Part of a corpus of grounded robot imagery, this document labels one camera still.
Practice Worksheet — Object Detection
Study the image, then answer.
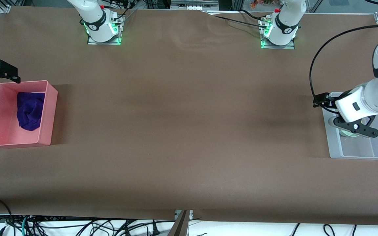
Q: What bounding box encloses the purple microfibre cloth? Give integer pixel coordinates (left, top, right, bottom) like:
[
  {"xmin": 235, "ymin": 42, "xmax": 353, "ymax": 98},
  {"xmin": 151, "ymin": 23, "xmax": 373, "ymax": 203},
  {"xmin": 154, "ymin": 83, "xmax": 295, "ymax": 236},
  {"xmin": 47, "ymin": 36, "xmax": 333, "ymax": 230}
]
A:
[{"xmin": 17, "ymin": 92, "xmax": 46, "ymax": 131}]

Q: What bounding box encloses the pink plastic bin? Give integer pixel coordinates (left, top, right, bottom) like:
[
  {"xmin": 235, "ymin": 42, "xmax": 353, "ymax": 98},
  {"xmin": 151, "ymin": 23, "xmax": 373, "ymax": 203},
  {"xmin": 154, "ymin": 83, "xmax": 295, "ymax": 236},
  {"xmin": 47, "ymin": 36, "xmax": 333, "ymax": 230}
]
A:
[{"xmin": 0, "ymin": 80, "xmax": 58, "ymax": 148}]

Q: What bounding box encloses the large brown table mat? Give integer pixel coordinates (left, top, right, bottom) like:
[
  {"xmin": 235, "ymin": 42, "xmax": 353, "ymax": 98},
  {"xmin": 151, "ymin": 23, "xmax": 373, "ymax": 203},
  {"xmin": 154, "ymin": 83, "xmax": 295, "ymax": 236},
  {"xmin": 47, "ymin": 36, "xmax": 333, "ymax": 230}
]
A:
[{"xmin": 0, "ymin": 6, "xmax": 378, "ymax": 226}]

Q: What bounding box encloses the grey device behind table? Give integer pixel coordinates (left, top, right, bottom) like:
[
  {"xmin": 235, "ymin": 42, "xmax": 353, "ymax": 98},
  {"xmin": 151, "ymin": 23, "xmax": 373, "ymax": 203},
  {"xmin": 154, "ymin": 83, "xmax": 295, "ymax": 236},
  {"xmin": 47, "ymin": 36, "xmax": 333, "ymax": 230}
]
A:
[{"xmin": 171, "ymin": 0, "xmax": 219, "ymax": 10}]

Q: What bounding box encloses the grey-brown table leg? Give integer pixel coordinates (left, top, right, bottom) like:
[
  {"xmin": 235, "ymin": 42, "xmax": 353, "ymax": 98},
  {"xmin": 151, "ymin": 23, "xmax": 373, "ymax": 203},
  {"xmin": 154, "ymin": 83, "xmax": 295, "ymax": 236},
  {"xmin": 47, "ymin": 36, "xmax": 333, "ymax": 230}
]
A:
[{"xmin": 169, "ymin": 210, "xmax": 190, "ymax": 236}]

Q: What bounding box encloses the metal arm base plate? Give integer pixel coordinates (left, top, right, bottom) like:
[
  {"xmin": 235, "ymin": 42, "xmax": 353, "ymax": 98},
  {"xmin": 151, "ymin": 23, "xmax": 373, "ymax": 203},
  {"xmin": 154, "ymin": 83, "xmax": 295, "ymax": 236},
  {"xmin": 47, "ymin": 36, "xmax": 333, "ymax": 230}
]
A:
[
  {"xmin": 87, "ymin": 15, "xmax": 122, "ymax": 46},
  {"xmin": 260, "ymin": 17, "xmax": 296, "ymax": 49}
]

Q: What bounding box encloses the black cable on table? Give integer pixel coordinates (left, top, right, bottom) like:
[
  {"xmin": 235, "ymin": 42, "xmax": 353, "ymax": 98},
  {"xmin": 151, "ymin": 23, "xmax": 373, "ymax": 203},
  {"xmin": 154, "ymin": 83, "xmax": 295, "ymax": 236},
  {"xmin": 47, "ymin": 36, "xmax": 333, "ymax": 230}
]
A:
[
  {"xmin": 205, "ymin": 10, "xmax": 268, "ymax": 29},
  {"xmin": 240, "ymin": 9, "xmax": 266, "ymax": 21}
]

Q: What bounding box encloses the teal floor cable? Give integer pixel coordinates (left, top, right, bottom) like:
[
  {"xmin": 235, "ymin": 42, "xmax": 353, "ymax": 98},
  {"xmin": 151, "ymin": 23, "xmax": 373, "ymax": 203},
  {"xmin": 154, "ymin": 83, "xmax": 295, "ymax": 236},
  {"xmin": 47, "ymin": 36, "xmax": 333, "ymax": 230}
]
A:
[{"xmin": 20, "ymin": 216, "xmax": 29, "ymax": 236}]

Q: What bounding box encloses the black cable with plug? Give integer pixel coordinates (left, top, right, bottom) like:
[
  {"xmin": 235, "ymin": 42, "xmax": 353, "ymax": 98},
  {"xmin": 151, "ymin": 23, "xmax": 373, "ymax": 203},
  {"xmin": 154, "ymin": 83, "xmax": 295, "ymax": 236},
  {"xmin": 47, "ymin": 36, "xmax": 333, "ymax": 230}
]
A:
[{"xmin": 123, "ymin": 220, "xmax": 160, "ymax": 236}]

